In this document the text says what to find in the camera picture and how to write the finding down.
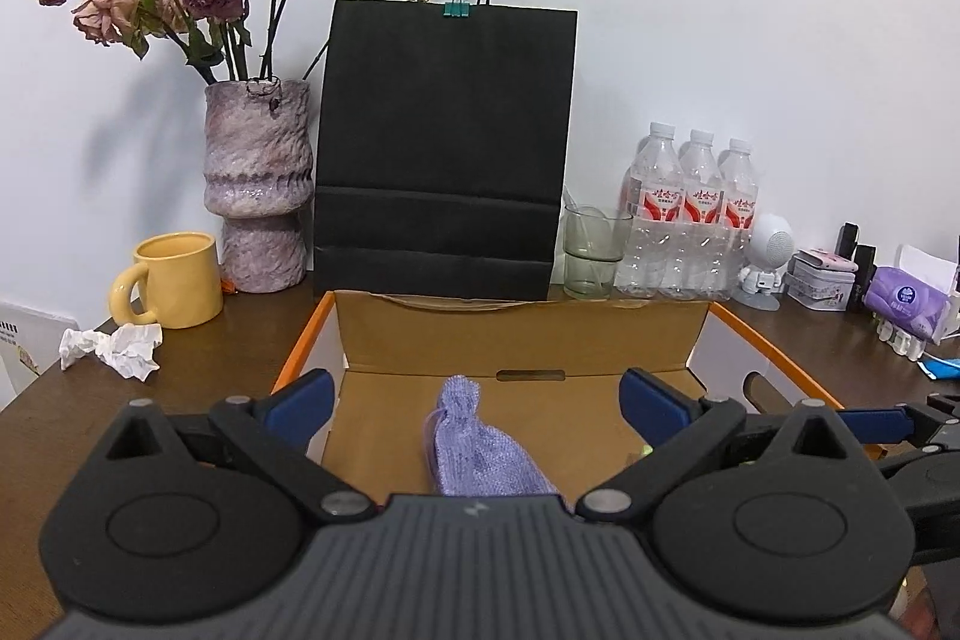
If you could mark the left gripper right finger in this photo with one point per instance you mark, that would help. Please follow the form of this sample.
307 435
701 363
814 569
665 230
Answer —
688 437

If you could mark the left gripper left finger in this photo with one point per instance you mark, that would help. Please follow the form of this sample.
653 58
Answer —
269 439

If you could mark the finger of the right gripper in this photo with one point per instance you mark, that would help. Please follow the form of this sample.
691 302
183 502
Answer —
891 425

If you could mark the purple knitted pouch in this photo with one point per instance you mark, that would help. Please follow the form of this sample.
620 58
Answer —
467 457

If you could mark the blue object on table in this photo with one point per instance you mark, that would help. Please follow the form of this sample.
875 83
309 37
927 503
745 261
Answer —
940 368

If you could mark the purple tissue pack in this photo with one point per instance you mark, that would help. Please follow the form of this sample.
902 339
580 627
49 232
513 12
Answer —
907 303

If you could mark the orange cardboard box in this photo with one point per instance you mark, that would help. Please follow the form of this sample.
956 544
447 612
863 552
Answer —
549 373

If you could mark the grey tin box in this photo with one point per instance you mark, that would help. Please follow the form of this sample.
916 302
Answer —
817 288

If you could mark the crumpled white tissue on table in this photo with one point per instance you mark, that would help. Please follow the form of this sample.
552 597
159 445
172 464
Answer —
128 350

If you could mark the white plastic holder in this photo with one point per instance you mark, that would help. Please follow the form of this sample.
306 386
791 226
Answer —
939 273

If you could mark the middle water bottle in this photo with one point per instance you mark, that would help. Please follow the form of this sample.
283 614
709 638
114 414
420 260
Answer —
698 242

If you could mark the water bottle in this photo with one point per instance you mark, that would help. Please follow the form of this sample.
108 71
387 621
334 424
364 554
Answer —
738 211
652 195
698 242

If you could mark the left water bottle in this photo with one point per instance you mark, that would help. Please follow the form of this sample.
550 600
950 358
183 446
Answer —
652 195

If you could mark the pink white small case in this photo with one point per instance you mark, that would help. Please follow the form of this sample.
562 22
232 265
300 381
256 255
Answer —
821 259

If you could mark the yellow ceramic mug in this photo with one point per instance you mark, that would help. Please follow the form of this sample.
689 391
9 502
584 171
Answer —
174 281

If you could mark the black lipstick tube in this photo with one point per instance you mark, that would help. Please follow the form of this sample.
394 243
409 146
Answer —
847 241

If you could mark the white robot figurine speaker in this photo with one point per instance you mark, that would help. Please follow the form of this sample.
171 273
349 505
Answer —
768 252

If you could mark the green tinted glass cup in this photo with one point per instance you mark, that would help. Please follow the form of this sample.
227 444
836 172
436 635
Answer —
593 242

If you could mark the right water bottle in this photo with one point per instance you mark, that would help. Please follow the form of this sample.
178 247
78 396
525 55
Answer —
738 211

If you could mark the purple textured ceramic vase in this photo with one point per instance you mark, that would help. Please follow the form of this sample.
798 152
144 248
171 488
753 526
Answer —
258 173

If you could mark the white book at left edge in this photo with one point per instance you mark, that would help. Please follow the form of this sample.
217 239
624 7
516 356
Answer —
29 341

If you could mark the black paper bag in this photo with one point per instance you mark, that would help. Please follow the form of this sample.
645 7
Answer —
442 149

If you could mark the teal binder clip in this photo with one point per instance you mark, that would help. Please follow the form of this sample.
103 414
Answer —
457 9

